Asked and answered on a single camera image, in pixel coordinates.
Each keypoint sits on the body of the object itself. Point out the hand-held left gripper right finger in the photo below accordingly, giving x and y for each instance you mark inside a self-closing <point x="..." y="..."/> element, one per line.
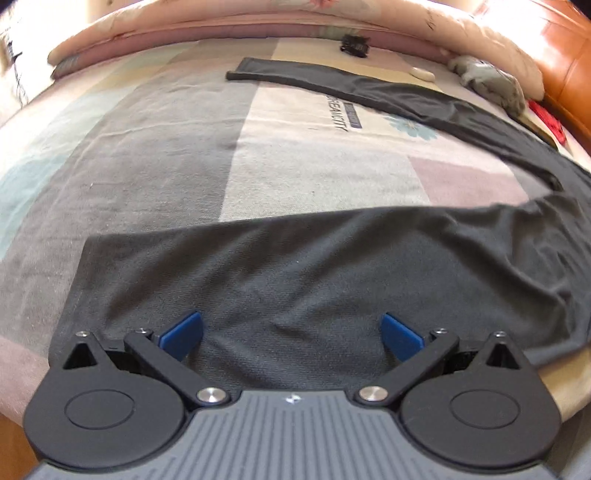
<point x="401" y="337"/>

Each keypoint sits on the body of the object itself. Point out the floral patchwork bed sheet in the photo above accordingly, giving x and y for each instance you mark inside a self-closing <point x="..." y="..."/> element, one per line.
<point x="161" y="152"/>

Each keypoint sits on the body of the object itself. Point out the black hair claw clip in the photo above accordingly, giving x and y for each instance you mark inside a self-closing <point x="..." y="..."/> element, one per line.
<point x="354" y="45"/>

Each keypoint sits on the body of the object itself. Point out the grey bundled garment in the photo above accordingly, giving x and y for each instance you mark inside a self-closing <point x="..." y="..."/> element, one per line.
<point x="494" y="83"/>

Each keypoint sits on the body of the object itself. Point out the pink folded blanket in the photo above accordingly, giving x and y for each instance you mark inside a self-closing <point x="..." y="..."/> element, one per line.
<point x="184" y="41"/>

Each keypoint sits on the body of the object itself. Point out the floral quilt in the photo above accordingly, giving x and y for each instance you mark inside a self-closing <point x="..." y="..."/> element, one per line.
<point x="277" y="11"/>

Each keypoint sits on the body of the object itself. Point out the dark grey pants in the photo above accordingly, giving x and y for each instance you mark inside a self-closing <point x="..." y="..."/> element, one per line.
<point x="300" y="267"/>

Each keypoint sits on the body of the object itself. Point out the white earbuds case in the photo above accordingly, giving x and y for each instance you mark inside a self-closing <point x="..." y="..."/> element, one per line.
<point x="422" y="74"/>

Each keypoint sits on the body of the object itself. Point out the red folding fan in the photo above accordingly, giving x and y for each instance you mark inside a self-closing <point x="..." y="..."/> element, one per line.
<point x="549" y="122"/>

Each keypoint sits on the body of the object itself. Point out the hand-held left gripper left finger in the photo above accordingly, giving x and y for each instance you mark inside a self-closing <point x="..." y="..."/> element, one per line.
<point x="182" y="334"/>

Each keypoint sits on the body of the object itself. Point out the black smartphone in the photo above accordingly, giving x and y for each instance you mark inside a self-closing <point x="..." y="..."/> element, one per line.
<point x="538" y="131"/>

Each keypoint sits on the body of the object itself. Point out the wooden headboard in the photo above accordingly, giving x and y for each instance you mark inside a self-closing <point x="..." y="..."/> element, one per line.
<point x="563" y="55"/>

